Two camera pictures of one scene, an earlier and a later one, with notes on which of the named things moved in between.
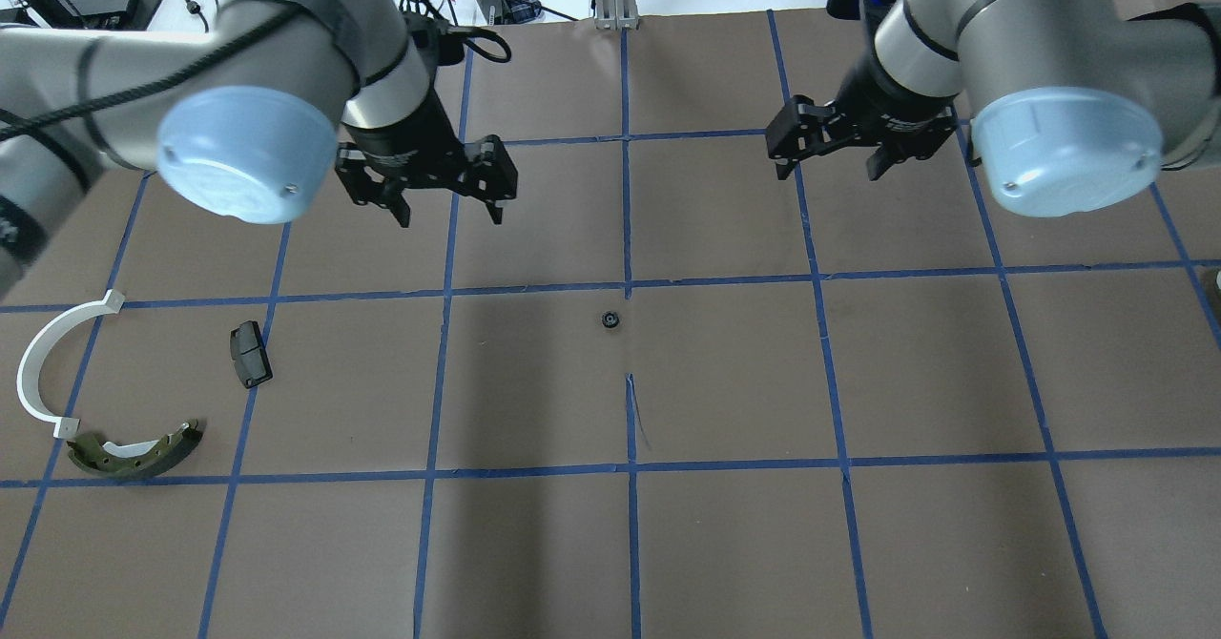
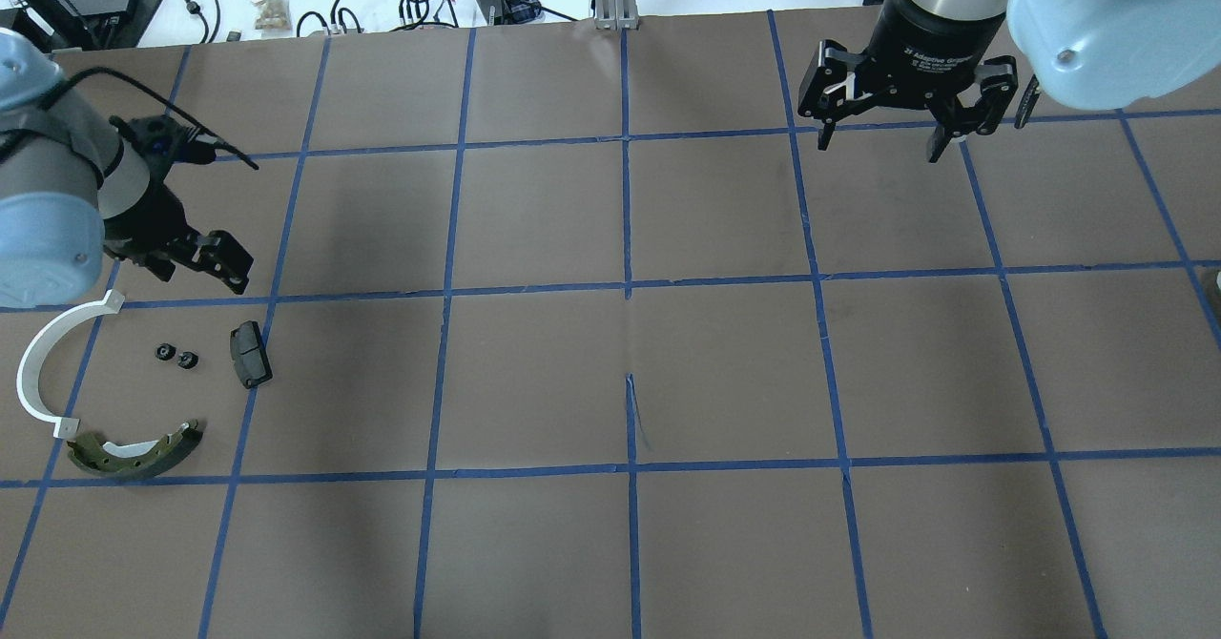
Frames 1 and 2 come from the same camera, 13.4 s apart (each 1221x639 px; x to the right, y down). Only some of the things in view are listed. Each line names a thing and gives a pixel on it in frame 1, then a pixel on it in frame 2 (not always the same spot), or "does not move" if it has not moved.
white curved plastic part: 33,357 does not move
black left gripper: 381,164 → 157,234
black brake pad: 250,354 does not move
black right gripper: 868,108 → 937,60
